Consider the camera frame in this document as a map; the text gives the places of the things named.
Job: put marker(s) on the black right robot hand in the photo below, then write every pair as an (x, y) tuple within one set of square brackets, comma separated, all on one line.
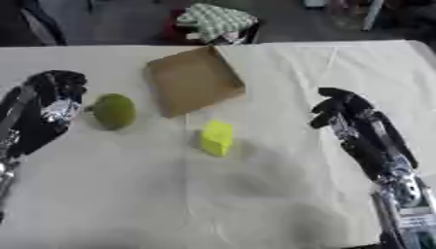
[(363, 129)]

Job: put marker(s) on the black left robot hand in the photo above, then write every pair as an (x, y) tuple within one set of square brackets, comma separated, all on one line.
[(37, 129)]

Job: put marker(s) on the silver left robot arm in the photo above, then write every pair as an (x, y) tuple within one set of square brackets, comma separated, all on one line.
[(5, 175)]

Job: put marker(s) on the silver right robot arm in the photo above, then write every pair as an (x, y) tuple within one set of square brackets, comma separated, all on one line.
[(406, 210)]

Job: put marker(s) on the tan cardboard box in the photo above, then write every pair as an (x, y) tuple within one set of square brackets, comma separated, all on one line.
[(193, 81)]

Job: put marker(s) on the green toy pear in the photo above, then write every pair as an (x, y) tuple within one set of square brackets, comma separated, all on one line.
[(113, 111)]

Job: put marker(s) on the white pole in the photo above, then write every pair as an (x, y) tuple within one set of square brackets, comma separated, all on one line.
[(370, 14)]

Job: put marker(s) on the yellow block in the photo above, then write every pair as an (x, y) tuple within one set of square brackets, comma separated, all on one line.
[(217, 137)]

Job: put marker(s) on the green white checked cloth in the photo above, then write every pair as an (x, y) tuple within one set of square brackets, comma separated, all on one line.
[(214, 20)]

